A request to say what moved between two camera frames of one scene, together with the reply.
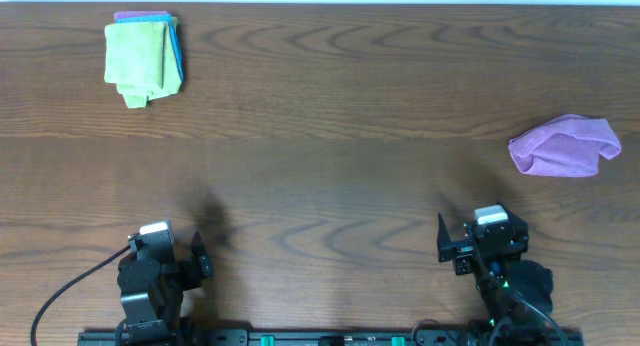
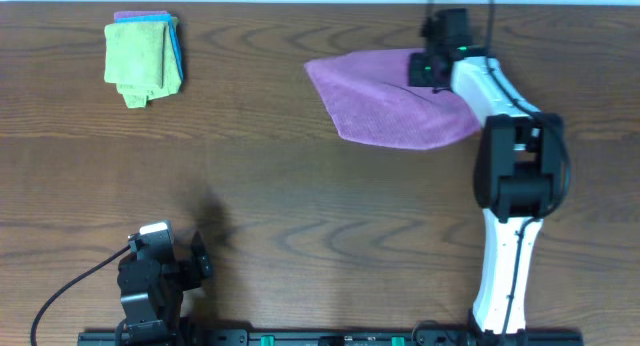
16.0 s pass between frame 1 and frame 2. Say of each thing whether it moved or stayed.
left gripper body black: stayed
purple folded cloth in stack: stayed
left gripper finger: stayed
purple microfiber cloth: moved
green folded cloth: stayed
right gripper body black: moved
